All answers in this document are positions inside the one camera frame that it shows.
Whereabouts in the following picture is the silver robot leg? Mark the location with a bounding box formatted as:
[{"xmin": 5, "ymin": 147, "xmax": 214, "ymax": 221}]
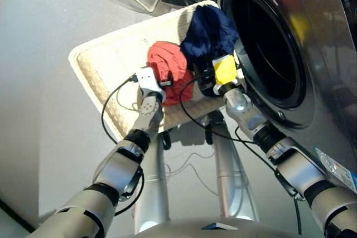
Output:
[
  {"xmin": 213, "ymin": 109, "xmax": 260, "ymax": 222},
  {"xmin": 133, "ymin": 134, "xmax": 171, "ymax": 234}
]

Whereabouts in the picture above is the grey stacked washing machine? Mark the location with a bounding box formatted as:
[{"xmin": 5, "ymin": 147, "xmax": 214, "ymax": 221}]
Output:
[{"xmin": 214, "ymin": 0, "xmax": 357, "ymax": 195}]

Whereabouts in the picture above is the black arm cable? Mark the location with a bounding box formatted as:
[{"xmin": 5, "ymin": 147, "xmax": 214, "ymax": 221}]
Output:
[
  {"xmin": 100, "ymin": 74, "xmax": 146, "ymax": 217},
  {"xmin": 178, "ymin": 75, "xmax": 304, "ymax": 236}
]

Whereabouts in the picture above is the orange-red garment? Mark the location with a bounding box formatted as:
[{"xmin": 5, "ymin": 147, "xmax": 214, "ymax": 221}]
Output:
[{"xmin": 146, "ymin": 41, "xmax": 195, "ymax": 108}]

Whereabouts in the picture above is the navy blue garment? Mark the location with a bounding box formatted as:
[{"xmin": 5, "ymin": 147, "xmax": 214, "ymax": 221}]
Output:
[{"xmin": 179, "ymin": 6, "xmax": 240, "ymax": 69}]

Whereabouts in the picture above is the thin white floor wire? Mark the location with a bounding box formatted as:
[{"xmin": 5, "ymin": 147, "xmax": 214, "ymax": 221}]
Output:
[{"xmin": 163, "ymin": 150, "xmax": 221, "ymax": 197}]

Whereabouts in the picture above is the grey robot torso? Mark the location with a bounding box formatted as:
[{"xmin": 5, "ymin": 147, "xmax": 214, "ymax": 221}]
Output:
[{"xmin": 126, "ymin": 216, "xmax": 305, "ymax": 238}]

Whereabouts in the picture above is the pale woven laundry basket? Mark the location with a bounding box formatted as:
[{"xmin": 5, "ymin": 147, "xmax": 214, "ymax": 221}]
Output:
[{"xmin": 67, "ymin": 0, "xmax": 247, "ymax": 143}]

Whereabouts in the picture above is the shiny energy label sticker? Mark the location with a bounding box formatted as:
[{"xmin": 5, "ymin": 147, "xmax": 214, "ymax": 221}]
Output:
[{"xmin": 314, "ymin": 147, "xmax": 357, "ymax": 193}]

